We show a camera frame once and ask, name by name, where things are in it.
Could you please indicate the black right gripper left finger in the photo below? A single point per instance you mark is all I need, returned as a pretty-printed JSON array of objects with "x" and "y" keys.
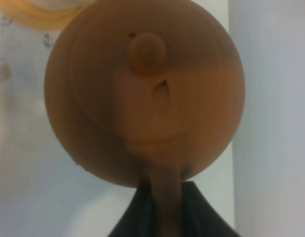
[{"x": 143, "y": 217}]

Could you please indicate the brown clay teapot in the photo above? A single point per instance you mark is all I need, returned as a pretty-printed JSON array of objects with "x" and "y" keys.
[{"x": 141, "y": 91}]

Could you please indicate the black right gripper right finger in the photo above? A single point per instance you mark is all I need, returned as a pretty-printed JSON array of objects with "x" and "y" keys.
[{"x": 199, "y": 218}]

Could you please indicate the near orange saucer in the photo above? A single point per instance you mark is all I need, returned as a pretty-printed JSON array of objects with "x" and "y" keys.
[{"x": 43, "y": 15}]

